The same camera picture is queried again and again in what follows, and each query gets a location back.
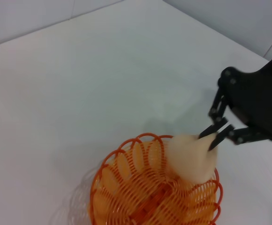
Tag orange plastic wire basket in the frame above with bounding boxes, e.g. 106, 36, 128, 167
88, 133, 223, 225

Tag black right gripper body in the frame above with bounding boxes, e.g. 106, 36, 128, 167
218, 48, 272, 142

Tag beige soft bread toy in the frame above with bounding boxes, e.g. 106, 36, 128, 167
167, 133, 218, 183

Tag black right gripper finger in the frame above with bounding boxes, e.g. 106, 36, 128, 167
209, 124, 271, 150
198, 86, 228, 138

